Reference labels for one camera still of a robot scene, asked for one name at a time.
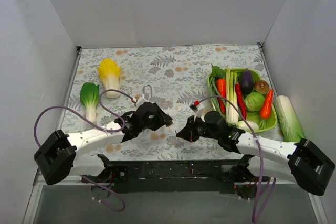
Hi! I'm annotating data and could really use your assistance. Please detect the large brass long-shackle padlock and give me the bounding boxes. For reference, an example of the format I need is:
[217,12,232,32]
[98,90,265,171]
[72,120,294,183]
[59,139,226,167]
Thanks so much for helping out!
[142,84,153,102]

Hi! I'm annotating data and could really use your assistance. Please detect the small brass padlock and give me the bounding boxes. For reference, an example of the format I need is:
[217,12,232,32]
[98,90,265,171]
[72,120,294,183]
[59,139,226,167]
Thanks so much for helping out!
[166,121,173,127]

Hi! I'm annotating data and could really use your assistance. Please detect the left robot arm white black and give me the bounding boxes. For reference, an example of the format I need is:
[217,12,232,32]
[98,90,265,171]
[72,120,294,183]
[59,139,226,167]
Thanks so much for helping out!
[34,101,173,185]

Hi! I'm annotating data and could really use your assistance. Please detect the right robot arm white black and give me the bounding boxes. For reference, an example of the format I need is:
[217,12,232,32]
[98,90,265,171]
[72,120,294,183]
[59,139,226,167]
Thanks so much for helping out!
[176,111,335,196]

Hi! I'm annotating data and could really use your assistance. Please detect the white green scallions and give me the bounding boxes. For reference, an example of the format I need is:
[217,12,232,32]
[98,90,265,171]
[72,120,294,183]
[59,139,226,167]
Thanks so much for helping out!
[226,67,239,125]

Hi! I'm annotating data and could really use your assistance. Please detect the green long beans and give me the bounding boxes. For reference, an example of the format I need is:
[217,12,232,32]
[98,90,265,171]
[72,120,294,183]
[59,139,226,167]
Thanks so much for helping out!
[208,74,226,115]

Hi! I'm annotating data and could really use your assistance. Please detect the orange red pepper left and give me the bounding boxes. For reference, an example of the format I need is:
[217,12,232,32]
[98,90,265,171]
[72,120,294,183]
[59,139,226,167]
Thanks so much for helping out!
[216,78,226,114]

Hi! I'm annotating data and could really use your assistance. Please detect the red chili pepper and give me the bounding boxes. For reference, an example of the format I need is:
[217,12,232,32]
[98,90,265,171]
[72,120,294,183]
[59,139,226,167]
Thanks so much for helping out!
[235,83,247,119]

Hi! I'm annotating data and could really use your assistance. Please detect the green plastic basket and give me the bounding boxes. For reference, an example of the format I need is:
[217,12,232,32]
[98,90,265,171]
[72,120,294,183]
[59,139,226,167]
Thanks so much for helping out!
[207,68,278,133]

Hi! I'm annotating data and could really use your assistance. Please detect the floral table cloth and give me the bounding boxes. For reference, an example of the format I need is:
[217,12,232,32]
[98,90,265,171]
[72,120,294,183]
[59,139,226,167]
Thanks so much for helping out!
[61,45,268,161]

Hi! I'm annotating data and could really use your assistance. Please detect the green spinach leaves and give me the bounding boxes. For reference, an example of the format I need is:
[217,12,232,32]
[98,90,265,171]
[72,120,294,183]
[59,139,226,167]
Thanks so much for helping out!
[208,65,226,83]

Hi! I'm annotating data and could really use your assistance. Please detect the yellow napa cabbage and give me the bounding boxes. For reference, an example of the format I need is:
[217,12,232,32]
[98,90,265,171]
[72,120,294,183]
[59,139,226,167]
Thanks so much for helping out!
[97,58,121,90]

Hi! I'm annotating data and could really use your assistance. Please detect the green bok choy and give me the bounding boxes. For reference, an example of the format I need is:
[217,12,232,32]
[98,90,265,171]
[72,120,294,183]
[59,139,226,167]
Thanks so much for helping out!
[80,82,100,124]

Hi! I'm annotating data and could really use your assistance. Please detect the round green cabbage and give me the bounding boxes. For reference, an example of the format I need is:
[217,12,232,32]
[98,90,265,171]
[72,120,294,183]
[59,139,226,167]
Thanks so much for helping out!
[244,92,265,112]

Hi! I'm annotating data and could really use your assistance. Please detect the purple eggplant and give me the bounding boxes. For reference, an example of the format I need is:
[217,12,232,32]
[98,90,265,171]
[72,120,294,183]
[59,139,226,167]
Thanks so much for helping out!
[239,69,254,95]

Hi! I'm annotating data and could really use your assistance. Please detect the orange carrot pepper right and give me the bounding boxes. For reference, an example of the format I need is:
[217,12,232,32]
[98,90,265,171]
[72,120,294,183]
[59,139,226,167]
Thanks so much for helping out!
[260,89,274,119]

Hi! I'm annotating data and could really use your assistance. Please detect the brown mushroom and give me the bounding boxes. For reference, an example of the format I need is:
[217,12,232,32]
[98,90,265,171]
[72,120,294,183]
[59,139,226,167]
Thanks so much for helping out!
[254,80,270,94]

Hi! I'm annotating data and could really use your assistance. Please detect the large green napa cabbage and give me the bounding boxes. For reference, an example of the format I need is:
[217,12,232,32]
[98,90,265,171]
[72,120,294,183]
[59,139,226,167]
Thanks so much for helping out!
[274,95,305,143]

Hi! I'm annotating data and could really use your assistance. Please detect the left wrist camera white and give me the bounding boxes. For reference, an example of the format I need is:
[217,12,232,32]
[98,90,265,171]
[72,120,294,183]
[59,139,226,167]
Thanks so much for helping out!
[131,94,149,107]

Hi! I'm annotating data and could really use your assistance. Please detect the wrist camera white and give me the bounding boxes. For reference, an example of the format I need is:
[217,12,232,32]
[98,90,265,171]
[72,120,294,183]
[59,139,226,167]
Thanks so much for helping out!
[190,101,205,120]
[131,94,149,107]

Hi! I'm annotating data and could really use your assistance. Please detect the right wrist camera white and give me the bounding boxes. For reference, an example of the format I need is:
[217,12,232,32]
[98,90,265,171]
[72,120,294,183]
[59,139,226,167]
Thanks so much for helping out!
[190,101,205,120]

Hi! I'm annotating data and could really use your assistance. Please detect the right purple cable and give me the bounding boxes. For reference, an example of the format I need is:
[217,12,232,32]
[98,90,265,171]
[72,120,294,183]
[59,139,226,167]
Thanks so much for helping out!
[199,95,276,224]

